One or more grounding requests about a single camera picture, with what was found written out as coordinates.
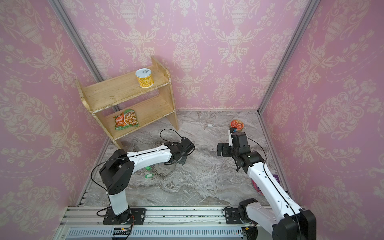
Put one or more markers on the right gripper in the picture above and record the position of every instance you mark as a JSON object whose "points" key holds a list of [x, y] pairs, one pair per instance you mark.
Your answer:
{"points": [[237, 137]]}

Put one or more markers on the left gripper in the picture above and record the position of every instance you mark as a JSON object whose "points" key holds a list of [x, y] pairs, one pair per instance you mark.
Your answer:
{"points": [[184, 160]]}

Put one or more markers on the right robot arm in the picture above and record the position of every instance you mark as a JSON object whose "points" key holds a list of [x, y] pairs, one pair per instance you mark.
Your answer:
{"points": [[286, 220]]}

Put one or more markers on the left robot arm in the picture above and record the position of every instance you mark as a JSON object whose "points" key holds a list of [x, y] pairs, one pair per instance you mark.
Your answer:
{"points": [[117, 171]]}

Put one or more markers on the red round tin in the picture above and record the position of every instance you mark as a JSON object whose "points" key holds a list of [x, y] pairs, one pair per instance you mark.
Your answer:
{"points": [[239, 125]]}

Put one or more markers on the orange green snack packet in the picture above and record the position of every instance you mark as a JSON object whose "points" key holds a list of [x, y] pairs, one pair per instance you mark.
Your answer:
{"points": [[126, 119]]}

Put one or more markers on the wooden two-tier shelf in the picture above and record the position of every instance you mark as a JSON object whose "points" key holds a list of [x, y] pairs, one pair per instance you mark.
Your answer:
{"points": [[107, 94]]}

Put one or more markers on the yellow tin can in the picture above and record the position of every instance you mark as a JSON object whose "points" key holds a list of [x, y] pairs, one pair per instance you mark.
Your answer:
{"points": [[145, 78]]}

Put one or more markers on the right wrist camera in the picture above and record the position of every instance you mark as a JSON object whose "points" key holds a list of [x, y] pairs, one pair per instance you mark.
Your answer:
{"points": [[230, 132]]}

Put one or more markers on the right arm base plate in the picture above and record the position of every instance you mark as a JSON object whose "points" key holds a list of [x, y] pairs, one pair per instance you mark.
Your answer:
{"points": [[233, 217]]}

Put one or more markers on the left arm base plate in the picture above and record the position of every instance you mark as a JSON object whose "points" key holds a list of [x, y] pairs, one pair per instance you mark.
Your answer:
{"points": [[135, 216]]}

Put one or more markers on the aluminium front rail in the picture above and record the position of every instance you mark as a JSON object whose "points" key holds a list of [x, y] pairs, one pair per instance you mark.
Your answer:
{"points": [[161, 223]]}

